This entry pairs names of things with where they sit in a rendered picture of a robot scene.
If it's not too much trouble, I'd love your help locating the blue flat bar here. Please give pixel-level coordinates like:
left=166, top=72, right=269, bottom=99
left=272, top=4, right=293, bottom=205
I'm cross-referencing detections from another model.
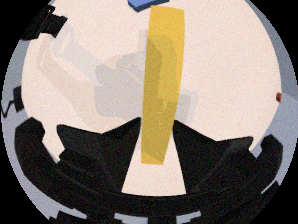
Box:
left=126, top=0, right=169, bottom=12

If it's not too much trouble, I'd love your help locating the small red cube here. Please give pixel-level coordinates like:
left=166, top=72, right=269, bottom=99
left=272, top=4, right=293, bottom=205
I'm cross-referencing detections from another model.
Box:
left=277, top=92, right=282, bottom=104

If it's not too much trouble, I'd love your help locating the yellow bar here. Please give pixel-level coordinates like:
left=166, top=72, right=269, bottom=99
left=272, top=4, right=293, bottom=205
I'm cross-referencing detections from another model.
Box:
left=141, top=6, right=185, bottom=165

